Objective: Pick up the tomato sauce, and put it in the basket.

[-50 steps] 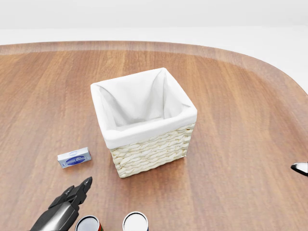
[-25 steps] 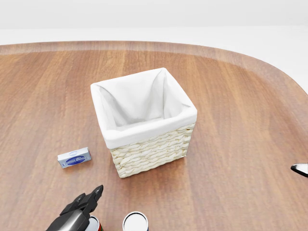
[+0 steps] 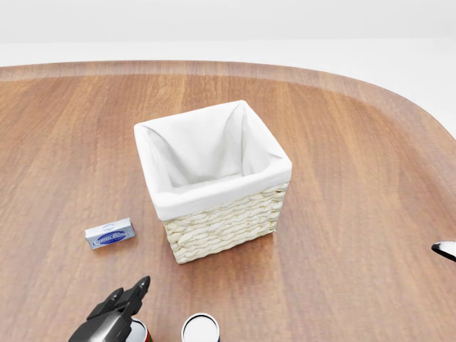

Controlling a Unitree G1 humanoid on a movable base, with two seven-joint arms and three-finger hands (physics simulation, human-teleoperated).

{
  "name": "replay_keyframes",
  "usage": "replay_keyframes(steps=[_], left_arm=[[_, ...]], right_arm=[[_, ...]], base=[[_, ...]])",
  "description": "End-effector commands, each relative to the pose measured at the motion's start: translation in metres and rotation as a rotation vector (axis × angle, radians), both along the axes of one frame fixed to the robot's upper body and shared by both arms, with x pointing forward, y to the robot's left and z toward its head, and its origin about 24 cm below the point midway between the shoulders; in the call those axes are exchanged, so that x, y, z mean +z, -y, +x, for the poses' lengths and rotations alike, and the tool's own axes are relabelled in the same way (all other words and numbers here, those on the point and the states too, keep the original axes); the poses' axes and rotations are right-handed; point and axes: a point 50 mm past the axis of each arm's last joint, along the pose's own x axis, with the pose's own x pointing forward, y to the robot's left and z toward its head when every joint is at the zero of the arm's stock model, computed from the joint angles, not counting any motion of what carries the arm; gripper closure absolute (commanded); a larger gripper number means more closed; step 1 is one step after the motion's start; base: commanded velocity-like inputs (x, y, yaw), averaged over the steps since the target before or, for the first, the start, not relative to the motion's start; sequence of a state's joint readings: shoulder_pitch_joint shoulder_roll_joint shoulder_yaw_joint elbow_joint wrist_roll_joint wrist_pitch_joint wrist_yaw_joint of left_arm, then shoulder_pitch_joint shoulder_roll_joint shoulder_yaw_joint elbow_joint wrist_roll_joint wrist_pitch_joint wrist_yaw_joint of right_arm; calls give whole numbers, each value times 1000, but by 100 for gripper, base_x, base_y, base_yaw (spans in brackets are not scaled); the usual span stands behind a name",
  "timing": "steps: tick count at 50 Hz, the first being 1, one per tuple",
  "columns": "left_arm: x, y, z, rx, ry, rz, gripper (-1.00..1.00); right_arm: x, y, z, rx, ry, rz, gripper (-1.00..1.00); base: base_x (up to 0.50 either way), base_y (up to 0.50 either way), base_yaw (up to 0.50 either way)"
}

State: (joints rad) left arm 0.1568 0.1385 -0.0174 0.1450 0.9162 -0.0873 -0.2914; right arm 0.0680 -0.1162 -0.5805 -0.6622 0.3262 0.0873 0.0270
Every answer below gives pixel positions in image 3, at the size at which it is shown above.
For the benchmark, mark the silver-black left robot hand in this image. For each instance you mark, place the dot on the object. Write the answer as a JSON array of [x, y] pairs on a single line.
[[107, 320]]

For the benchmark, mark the white-lined woven basket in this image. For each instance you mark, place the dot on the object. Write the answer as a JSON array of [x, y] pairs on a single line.
[[221, 213]]

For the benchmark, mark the red-labelled tin can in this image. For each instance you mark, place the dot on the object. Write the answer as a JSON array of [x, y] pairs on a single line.
[[139, 331]]

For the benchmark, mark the small blue-white printed box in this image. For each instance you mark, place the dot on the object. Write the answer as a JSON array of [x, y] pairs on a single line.
[[109, 234]]

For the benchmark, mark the white-topped dark tin can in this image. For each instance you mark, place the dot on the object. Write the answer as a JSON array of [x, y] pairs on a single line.
[[200, 328]]

